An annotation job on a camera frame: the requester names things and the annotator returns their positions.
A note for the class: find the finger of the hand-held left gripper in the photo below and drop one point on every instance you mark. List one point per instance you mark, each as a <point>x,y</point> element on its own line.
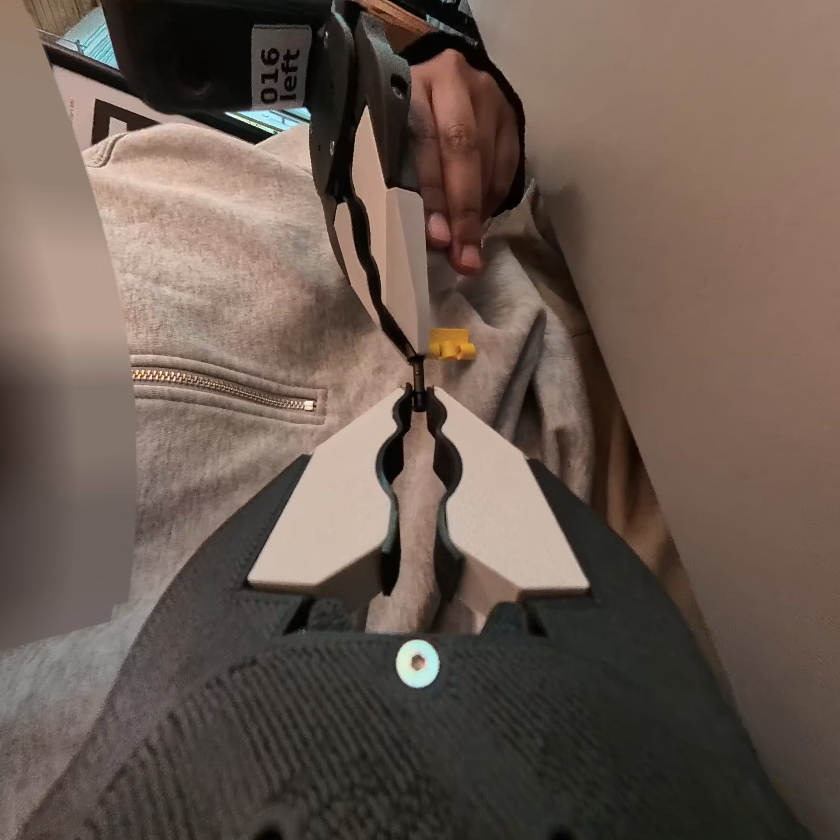
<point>407,262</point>
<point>358,262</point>

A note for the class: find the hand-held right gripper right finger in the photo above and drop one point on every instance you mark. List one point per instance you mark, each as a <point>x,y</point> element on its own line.
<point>512,518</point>

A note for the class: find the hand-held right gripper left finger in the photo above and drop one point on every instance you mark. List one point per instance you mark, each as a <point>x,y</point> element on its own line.
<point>328,512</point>

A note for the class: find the yellow lego connector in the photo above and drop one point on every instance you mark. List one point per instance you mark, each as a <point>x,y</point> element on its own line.
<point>449,344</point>

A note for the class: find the black lego pin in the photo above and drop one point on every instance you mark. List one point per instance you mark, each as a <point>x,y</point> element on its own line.
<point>418,380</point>

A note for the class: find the person's left hand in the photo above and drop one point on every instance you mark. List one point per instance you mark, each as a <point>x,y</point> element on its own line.
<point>459,144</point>

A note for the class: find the person's grey sweatshirt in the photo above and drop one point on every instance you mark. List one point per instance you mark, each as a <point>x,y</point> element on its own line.
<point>262,262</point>

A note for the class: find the white printed sign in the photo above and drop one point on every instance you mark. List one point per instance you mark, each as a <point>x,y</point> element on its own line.
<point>75,105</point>

